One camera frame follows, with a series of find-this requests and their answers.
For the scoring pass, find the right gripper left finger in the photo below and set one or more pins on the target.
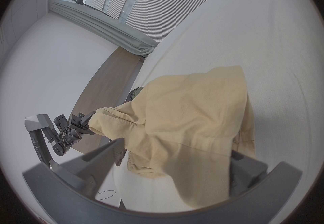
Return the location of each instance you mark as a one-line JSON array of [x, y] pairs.
[[101, 164]]

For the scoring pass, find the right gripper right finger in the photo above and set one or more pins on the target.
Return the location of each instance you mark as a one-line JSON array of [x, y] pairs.
[[245, 172]]

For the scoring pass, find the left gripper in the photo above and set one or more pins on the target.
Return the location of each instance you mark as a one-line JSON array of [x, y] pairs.
[[76, 126]]

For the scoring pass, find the tan shorts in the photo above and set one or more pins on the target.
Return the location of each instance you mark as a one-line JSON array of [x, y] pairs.
[[189, 116]]

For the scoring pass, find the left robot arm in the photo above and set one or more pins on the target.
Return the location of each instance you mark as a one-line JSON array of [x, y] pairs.
[[58, 145]]

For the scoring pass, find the bed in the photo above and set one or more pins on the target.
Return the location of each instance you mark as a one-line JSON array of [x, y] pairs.
[[265, 40]]

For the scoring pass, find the brown garment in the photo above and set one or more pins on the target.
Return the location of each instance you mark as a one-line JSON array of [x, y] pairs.
[[121, 154]]

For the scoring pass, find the black garment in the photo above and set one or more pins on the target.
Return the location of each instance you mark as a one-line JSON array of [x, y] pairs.
[[129, 96]]

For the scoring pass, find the green garment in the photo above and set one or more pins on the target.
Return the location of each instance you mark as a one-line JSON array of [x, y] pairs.
[[138, 92]]

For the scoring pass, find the grey-green curtain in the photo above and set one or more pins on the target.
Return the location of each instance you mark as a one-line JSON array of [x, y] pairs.
[[101, 21]]

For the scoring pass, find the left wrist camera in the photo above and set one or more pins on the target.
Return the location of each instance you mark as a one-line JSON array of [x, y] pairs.
[[61, 121]]

